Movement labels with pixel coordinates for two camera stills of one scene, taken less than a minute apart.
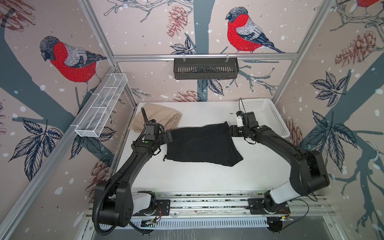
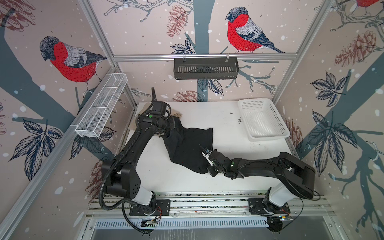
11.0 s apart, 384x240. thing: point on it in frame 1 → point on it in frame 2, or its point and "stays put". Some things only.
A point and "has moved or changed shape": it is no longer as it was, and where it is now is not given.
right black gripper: x=233 y=131 → x=211 y=170
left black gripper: x=166 y=139 → x=172 y=125
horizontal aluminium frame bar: x=184 y=57 stays put
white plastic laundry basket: x=267 y=113 stays put
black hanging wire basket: x=206 y=68 stays put
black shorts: x=210 y=143 has moved or changed shape
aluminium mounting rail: x=242 y=204 stays put
